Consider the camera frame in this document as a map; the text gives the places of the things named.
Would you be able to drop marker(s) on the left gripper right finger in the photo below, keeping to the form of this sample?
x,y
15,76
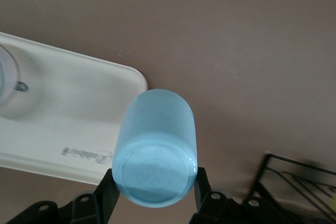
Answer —
x,y
218,208

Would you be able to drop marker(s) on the light blue cup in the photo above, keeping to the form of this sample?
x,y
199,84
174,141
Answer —
x,y
157,142

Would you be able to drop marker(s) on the beige rabbit tray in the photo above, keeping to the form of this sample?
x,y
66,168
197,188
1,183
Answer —
x,y
65,108

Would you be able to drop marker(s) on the white bowl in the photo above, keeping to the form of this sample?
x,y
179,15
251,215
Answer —
x,y
8,77

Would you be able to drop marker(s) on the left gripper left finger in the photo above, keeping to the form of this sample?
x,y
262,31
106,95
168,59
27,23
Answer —
x,y
86,208

